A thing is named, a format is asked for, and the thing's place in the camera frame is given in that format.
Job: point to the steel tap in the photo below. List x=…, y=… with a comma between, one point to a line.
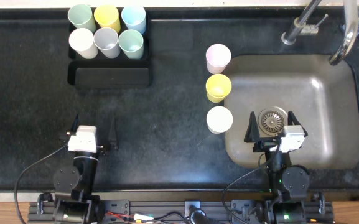
x=351, y=28

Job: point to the white cup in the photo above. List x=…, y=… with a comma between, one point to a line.
x=81, y=41
x=219, y=119

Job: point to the pink cup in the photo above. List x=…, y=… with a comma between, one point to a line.
x=218, y=56

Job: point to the mounting rail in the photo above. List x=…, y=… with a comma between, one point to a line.
x=166, y=214

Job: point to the green cup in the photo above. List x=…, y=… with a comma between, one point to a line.
x=131, y=42
x=80, y=15

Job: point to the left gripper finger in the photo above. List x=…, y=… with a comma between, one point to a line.
x=75, y=124
x=113, y=137

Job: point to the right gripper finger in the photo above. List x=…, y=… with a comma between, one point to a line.
x=292, y=119
x=252, y=132

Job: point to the grey cup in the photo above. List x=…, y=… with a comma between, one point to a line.
x=106, y=40

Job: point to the yellow cup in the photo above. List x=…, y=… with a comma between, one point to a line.
x=218, y=87
x=106, y=16

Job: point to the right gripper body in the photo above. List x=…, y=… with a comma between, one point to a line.
x=264, y=146

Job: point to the steel sink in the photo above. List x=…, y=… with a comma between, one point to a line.
x=322, y=102

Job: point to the blue cup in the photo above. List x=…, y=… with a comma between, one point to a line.
x=133, y=17

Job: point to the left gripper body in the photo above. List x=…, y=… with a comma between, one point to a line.
x=103, y=149

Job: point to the black tray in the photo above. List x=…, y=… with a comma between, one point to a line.
x=112, y=76

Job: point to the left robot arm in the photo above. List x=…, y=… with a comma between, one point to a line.
x=84, y=174

